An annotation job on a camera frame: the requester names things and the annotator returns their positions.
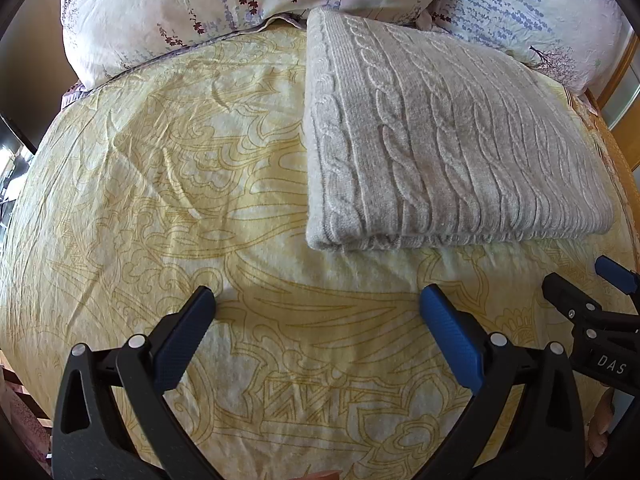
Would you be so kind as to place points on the yellow patterned bed sheet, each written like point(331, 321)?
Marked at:
point(150, 185)

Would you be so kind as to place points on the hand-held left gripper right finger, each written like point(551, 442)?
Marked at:
point(452, 335)

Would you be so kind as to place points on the dark flat panel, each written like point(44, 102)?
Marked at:
point(22, 80)

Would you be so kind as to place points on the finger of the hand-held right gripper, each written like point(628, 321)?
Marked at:
point(567, 295)
point(617, 272)

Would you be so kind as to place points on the person's right hand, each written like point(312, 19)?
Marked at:
point(602, 425)

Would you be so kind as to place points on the wooden bed frame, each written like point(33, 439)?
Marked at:
point(617, 95)

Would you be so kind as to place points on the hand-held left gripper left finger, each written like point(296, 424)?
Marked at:
point(182, 340)

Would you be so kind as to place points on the white pink floral pillow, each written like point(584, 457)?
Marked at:
point(225, 5)

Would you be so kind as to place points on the patterned purple cloth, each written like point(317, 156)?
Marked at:
point(25, 415)

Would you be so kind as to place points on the pale blue floral pillow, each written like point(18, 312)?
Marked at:
point(530, 5)

